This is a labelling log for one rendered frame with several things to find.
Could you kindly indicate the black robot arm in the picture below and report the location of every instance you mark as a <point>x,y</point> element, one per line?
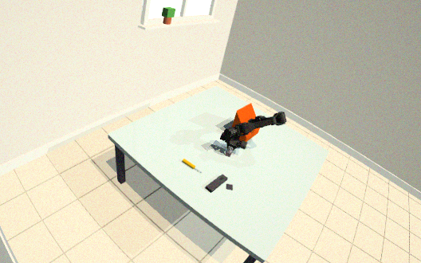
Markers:
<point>258,122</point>

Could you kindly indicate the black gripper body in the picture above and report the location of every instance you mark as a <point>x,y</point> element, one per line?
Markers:
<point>243,143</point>

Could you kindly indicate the dark grey rectangular bar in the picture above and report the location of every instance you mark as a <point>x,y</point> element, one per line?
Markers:
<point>216,183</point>

